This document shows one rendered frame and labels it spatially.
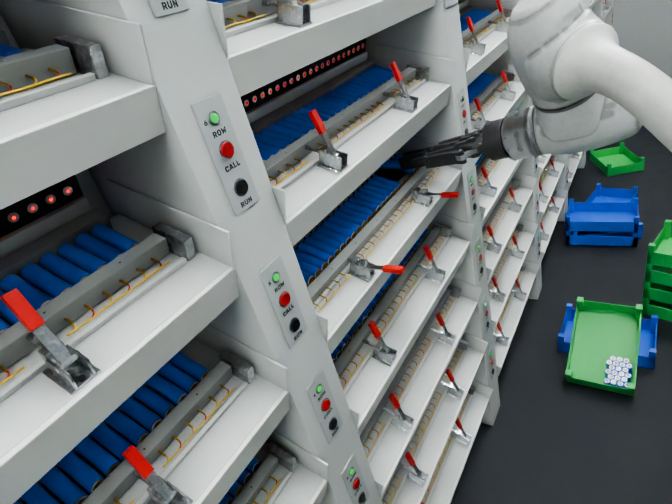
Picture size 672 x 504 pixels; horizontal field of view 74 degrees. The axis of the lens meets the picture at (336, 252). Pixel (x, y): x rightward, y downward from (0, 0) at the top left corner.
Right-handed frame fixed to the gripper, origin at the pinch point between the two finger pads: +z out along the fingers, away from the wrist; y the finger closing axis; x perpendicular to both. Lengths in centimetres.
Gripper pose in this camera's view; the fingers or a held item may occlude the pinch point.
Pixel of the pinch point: (416, 158)
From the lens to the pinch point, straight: 101.7
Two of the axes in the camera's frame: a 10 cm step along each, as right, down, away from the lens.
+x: 3.9, 8.5, 3.6
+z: -7.4, 0.6, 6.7
